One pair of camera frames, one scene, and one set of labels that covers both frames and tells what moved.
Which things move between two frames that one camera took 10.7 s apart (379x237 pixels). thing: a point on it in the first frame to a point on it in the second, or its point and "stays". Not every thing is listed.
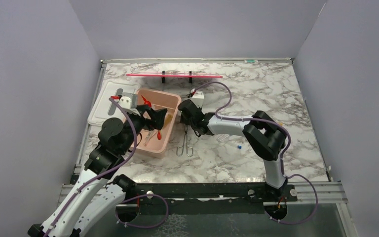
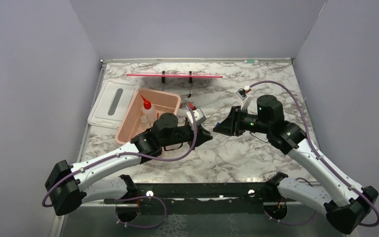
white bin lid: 104,108 stays
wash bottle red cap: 145,101 stays
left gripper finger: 157,120 to 203,136
